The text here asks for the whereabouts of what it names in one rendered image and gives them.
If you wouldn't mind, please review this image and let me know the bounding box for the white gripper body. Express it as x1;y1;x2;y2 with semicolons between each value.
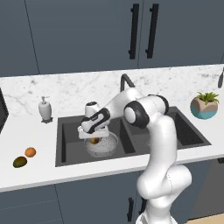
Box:
77;125;110;140

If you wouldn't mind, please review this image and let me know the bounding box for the black sink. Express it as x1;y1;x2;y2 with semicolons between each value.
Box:
54;106;213;168

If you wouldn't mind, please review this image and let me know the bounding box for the black sink faucet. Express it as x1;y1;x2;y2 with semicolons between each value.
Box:
120;73;137;92

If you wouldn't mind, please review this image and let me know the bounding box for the orange tangerine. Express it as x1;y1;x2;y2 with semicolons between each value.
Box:
24;147;37;158

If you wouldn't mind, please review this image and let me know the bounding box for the green mango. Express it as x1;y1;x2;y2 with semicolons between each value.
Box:
12;156;28;169

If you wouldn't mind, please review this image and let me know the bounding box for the white soap dispenser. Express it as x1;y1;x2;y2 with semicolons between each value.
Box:
38;95;54;123

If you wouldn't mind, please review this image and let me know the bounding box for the grey base cupboard door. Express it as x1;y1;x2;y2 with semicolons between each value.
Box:
54;171;144;224
136;159;212;224

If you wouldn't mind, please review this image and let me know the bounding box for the grey drawer front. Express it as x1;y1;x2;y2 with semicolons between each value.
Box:
0;185;59;212

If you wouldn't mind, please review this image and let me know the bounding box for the black appliance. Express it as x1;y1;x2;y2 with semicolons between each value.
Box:
0;87;10;135

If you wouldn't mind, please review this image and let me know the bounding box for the potted green plant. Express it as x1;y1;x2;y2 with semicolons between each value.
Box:
190;91;221;120

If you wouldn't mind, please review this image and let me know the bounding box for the dark grey dishwasher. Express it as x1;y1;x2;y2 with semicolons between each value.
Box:
189;157;224;221

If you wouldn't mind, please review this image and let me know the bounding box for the black hanging tool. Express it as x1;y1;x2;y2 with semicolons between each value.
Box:
217;67;224;89

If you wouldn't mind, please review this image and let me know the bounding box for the white wire colander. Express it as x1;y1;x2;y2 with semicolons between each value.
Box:
83;131;120;158

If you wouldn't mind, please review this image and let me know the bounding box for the black base cupboard handle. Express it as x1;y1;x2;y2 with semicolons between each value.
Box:
139;197;147;215
127;197;135;222

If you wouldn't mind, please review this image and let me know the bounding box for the grey wall cupboard door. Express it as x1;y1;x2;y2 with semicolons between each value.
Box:
0;0;39;78
24;0;145;75
137;0;224;70

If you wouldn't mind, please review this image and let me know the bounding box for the black wall cupboard handle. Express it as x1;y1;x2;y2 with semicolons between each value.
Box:
128;3;140;60
144;3;160;60

